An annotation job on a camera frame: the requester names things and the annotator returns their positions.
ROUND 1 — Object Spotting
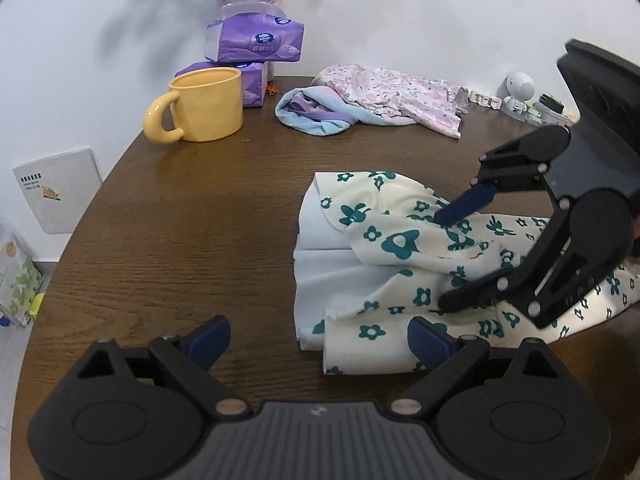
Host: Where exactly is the pastel blue purple garment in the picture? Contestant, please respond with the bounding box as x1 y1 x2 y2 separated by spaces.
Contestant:
275 86 416 137

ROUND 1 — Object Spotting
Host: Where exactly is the white wall panel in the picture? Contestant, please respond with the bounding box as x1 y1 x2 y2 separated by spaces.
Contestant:
12 147 103 235

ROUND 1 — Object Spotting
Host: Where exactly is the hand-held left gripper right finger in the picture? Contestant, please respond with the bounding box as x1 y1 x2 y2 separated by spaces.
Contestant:
385 316 571 417

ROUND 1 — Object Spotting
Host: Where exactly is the cream dress with green flowers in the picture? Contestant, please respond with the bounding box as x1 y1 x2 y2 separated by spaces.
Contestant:
292 170 640 376

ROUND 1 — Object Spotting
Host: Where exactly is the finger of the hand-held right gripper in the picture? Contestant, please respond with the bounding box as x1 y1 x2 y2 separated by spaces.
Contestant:
437 200 576 330
432 124 572 226

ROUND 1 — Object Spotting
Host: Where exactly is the white robot speaker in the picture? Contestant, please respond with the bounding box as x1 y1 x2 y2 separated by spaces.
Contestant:
501 72 537 113

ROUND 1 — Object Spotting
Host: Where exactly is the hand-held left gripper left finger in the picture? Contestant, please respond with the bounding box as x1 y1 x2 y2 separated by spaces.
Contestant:
75 315 251 418

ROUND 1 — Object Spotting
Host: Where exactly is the purple tissue pack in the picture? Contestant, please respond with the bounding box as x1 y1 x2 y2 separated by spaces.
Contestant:
175 60 269 108
205 2 306 63

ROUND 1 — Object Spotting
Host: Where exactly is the yellow mug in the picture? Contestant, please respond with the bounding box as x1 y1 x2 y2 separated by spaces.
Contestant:
143 66 244 144

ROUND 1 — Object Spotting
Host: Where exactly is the pink floral garment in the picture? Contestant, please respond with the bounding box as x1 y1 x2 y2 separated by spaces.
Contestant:
310 64 470 140

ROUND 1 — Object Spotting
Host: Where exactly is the green printed carton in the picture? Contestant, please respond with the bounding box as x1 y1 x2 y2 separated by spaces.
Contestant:
0 240 45 328

